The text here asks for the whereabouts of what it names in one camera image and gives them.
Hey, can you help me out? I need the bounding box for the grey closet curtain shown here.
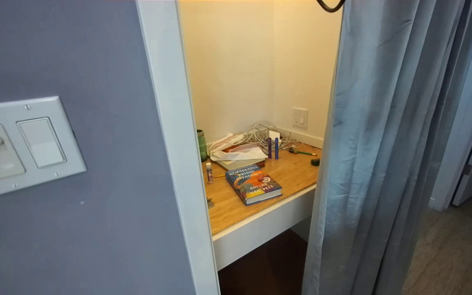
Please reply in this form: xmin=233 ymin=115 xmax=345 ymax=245
xmin=302 ymin=0 xmax=472 ymax=295

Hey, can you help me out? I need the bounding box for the heap of white papers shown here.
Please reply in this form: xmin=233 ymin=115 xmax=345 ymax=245
xmin=207 ymin=132 xmax=268 ymax=162

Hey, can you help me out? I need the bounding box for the grey notebook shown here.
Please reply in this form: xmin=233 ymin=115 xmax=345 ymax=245
xmin=216 ymin=157 xmax=266 ymax=171

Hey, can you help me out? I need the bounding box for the green glass jar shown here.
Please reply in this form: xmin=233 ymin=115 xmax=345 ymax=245
xmin=197 ymin=129 xmax=208 ymax=162

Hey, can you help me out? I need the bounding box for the colourful hardcover book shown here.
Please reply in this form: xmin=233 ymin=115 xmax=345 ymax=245
xmin=225 ymin=164 xmax=283 ymax=206

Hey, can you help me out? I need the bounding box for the tangle of white cables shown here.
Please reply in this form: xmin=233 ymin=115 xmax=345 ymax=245
xmin=245 ymin=121 xmax=304 ymax=152

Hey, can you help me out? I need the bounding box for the small white wall socket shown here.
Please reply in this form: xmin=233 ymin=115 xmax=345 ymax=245
xmin=292 ymin=107 xmax=309 ymax=129

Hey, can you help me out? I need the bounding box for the black cable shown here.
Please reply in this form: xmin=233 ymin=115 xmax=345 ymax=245
xmin=316 ymin=0 xmax=346 ymax=13

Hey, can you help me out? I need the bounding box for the white light switch plate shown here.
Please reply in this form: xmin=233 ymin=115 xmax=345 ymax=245
xmin=0 ymin=96 xmax=88 ymax=200

